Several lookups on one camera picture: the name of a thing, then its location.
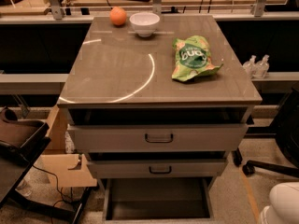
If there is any grey bottom drawer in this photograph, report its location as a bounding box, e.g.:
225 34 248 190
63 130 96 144
103 177 213 222

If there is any grey drawer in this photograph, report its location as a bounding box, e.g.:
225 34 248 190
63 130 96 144
69 106 251 153
103 177 213 222
87 152 227 179

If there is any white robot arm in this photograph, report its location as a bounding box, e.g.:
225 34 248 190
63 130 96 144
258 182 299 224

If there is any grey drawer cabinet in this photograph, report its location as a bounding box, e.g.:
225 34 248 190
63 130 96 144
56 14 263 191

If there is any grey top drawer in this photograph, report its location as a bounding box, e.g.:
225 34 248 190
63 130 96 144
69 106 251 153

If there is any grey middle drawer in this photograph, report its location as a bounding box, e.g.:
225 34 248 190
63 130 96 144
87 152 227 179

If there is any green chip bag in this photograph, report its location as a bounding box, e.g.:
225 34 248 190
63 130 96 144
172 35 222 82

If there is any white bowl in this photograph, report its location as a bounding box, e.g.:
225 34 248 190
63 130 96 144
129 12 160 37

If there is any orange fruit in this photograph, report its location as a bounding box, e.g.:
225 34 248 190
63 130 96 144
109 7 127 26

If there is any clear pump bottle left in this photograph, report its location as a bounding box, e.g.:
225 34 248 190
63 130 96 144
243 55 256 78

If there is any clear pump bottle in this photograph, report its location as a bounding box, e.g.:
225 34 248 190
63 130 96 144
253 55 269 78
243 55 256 78

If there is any cardboard box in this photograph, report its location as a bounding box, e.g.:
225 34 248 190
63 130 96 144
41 105 97 188

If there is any clear pump bottle right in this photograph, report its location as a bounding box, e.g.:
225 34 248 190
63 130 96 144
253 55 269 78

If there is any black tray cart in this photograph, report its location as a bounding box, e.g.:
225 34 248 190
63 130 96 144
0 106 92 224

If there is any black office chair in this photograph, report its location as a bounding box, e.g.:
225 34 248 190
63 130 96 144
242 82 299 177

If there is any black floor cable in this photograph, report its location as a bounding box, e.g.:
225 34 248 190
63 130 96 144
32 163 82 224

